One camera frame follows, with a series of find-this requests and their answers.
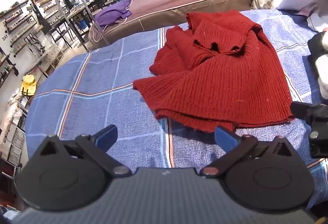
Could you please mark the yellow toy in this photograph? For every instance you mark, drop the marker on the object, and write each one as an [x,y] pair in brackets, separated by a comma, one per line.
[28,83]

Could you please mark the blue plaid bed sheet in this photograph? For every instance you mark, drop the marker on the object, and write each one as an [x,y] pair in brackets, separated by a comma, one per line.
[102,111]

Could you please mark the red knit sweater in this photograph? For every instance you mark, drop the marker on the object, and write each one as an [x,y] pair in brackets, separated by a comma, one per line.
[217,80]

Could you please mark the wall shelves with small bottles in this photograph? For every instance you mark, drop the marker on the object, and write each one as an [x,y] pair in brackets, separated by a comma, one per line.
[23,24]

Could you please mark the grey storage drawers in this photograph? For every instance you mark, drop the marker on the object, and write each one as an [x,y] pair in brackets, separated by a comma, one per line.
[15,142]

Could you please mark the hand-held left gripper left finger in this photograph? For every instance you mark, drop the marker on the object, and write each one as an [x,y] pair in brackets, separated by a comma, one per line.
[106,136]

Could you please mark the black cloth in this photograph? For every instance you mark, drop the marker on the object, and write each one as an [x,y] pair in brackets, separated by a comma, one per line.
[315,47]

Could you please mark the purple cloth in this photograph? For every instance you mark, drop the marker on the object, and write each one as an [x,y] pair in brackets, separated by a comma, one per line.
[112,12]

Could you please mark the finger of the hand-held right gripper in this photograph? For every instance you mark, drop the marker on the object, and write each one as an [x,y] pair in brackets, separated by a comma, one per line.
[301,110]

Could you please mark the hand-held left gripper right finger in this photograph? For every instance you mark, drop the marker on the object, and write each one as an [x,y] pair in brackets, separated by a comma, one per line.
[225,138]

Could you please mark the cluttered work table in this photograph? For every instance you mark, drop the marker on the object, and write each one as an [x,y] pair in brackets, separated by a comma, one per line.
[84,6]

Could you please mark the white fuzzy garment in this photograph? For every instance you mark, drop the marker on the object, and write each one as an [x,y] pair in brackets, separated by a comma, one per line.
[323,77]

